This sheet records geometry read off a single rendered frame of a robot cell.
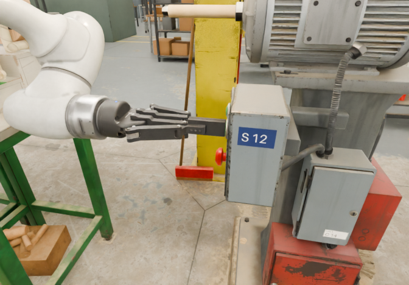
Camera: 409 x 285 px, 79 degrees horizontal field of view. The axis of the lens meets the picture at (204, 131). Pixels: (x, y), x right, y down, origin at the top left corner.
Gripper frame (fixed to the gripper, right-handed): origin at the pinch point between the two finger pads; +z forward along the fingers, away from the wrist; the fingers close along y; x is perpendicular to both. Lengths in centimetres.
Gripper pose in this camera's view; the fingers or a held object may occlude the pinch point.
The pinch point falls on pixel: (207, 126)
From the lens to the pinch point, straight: 46.5
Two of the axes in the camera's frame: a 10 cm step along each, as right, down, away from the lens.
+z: 9.8, 0.8, -1.6
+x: 0.0, -8.8, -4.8
